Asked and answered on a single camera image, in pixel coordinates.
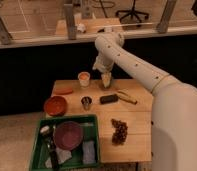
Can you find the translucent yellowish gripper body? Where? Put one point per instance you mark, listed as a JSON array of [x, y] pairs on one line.
[[106, 79]]

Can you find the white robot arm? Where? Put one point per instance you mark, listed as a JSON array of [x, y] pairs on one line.
[[174, 107]]

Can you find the red bowl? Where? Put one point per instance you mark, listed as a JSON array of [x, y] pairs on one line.
[[55, 106]]

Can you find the purple bowl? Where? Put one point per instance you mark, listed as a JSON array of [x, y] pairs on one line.
[[68, 135]]

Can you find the black rectangular block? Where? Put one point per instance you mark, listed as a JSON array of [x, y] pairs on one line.
[[108, 99]]

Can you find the yellow banana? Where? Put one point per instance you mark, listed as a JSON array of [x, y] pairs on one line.
[[126, 97]]

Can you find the small metal cup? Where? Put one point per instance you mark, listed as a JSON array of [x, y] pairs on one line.
[[86, 102]]

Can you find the background wooden table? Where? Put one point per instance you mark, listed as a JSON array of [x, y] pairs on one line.
[[91, 25]]

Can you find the white object on background table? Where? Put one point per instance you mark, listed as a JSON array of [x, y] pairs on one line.
[[81, 28]]

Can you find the bunch of dark grapes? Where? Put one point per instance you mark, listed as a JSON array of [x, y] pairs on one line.
[[121, 131]]

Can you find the blue sponge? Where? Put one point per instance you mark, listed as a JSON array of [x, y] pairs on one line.
[[88, 152]]

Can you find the black office chair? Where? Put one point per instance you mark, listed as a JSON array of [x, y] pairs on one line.
[[132, 13]]

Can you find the green plastic bin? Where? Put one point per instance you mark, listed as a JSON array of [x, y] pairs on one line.
[[40, 152]]

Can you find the white round object in bin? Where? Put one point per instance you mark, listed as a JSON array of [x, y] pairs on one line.
[[44, 130]]

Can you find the grey cloth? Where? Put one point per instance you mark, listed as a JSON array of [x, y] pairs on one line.
[[63, 156]]

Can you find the middle grey post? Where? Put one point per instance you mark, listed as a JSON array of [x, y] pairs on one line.
[[70, 21]]

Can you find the grey post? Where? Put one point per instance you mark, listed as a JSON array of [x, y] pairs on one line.
[[5, 37], [70, 21], [162, 26]]

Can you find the right grey post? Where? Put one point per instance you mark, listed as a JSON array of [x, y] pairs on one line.
[[162, 26]]

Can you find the black handled utensil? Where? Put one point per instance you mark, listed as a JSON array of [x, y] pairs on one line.
[[52, 150]]

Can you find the left grey post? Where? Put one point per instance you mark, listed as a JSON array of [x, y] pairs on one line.
[[5, 37]]

